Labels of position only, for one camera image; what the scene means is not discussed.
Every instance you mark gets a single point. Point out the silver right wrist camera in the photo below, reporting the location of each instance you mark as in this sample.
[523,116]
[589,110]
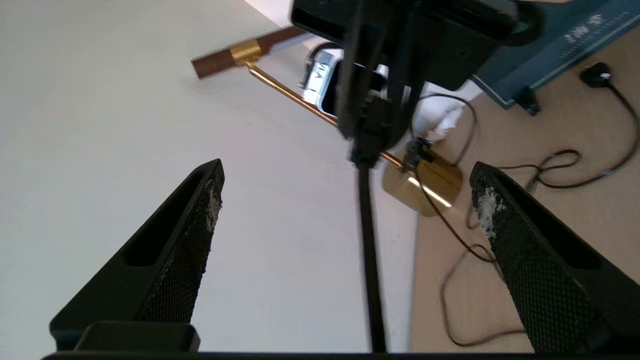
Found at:
[317,82]

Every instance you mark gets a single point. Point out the crumpled white tissue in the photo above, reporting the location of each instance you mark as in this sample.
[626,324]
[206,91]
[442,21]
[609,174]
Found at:
[440,115]

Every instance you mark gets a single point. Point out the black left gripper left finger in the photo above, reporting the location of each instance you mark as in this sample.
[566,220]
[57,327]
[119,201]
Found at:
[165,270]

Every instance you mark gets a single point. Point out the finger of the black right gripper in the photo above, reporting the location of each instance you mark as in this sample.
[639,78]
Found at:
[357,90]
[406,75]

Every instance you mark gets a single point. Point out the gold desk lamp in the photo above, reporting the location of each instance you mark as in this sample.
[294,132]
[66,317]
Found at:
[400,187]

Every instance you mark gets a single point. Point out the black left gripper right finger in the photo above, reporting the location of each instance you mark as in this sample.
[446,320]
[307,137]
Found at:
[550,280]

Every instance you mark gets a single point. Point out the dark picture frame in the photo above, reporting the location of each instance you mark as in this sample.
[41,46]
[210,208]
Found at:
[575,40]

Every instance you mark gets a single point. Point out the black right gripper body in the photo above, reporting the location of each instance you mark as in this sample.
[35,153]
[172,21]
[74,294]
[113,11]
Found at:
[460,50]

